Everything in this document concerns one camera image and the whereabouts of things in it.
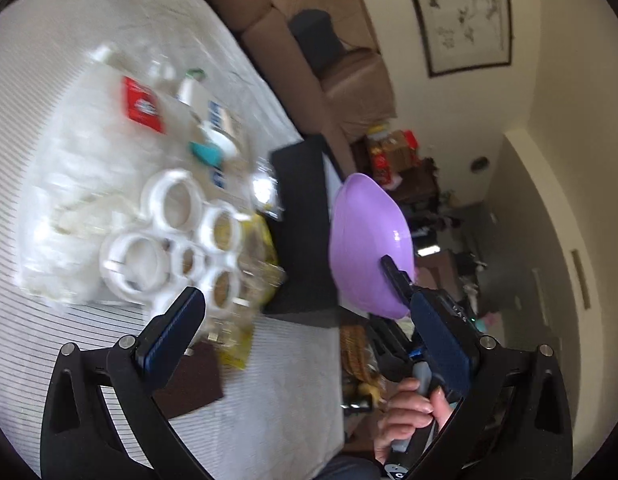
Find dark brown square pad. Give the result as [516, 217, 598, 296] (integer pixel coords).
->
[152, 342, 223, 419]

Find yellow snack packet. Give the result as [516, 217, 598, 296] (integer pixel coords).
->
[218, 214, 286, 370]

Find white blue text box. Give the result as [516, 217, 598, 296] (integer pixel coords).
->
[176, 73, 250, 197]

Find red packet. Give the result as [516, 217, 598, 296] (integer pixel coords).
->
[122, 76, 164, 134]

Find clear plastic bag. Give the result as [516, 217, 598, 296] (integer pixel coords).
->
[16, 63, 164, 304]

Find purple plastic plate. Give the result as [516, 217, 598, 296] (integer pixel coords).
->
[328, 174, 415, 320]

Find teal small object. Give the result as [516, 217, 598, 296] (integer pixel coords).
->
[188, 142, 223, 168]

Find person right hand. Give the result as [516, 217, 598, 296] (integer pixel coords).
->
[374, 378, 453, 464]

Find white tape roll set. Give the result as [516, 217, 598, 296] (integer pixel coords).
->
[100, 168, 244, 320]

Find black white storage box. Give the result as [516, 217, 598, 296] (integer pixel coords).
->
[263, 136, 347, 328]

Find brown sofa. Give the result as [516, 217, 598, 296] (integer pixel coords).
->
[206, 0, 397, 174]

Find framed ink painting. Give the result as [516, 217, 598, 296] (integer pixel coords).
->
[412, 0, 513, 78]

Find dark grey cushion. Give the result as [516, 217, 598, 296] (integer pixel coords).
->
[288, 9, 346, 76]

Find striped table cloth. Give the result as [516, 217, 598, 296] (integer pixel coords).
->
[0, 0, 344, 479]

